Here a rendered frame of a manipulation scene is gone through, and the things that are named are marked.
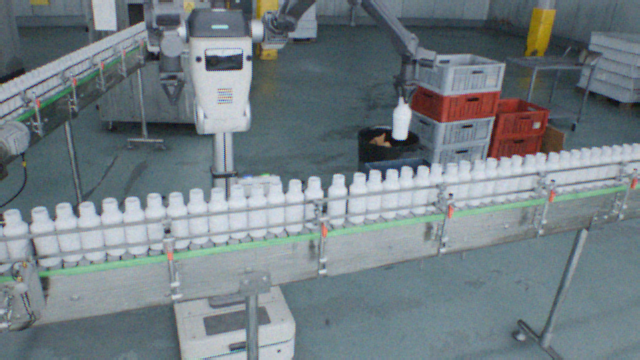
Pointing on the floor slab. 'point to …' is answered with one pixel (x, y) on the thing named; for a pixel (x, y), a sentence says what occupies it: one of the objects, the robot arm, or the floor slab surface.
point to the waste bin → (367, 153)
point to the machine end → (121, 110)
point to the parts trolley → (555, 81)
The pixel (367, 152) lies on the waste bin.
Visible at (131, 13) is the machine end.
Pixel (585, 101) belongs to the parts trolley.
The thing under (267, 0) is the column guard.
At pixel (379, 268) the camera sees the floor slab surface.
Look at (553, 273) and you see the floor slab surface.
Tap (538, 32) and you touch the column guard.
